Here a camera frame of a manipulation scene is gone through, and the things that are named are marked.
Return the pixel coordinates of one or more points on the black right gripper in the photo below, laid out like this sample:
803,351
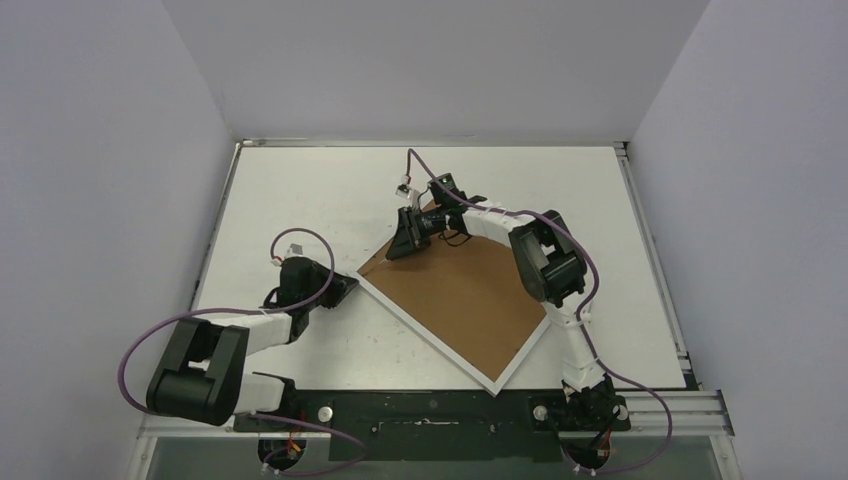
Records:
410,231

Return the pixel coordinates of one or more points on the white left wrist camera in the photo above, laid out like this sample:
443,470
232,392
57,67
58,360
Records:
294,250

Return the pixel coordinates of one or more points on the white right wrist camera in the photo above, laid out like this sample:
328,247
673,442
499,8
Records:
408,192

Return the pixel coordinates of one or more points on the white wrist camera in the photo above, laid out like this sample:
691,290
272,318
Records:
294,250
408,192

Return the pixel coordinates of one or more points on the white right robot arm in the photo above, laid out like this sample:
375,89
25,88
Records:
551,266

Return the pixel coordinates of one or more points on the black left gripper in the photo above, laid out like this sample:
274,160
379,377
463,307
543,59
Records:
341,287

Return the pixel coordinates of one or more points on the aluminium table front rail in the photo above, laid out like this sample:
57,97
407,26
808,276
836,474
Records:
694,413

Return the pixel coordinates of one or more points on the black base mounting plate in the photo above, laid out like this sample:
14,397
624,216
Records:
450,425

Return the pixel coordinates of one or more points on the white picture frame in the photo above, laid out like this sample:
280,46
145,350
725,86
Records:
464,300

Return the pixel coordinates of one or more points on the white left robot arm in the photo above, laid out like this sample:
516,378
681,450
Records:
201,375

